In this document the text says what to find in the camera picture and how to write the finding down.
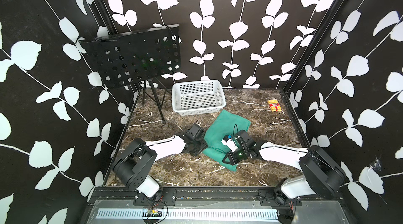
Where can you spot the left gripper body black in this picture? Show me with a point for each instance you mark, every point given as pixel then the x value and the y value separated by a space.
pixel 198 146

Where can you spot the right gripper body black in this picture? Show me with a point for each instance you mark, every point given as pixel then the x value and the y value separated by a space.
pixel 239 154

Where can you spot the green long pants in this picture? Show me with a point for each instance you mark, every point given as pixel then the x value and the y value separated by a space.
pixel 222 126

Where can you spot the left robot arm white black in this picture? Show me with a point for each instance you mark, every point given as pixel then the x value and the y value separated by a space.
pixel 133 165

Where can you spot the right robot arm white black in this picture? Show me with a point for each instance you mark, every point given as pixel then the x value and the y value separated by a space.
pixel 321 175

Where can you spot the white plastic basket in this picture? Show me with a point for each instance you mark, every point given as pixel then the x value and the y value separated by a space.
pixel 198 97

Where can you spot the yellow red small box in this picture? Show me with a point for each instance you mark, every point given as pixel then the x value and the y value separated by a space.
pixel 274 105

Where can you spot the small green circuit board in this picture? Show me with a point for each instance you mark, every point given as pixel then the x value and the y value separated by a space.
pixel 153 213

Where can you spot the black perforated music stand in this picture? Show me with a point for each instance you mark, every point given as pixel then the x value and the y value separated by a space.
pixel 135 57

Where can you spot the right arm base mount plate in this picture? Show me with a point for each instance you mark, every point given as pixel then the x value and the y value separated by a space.
pixel 267 197

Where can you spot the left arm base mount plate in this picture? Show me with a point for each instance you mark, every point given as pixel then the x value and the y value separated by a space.
pixel 163 196

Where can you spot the white slotted cable duct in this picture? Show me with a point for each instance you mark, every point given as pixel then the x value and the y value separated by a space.
pixel 192 214

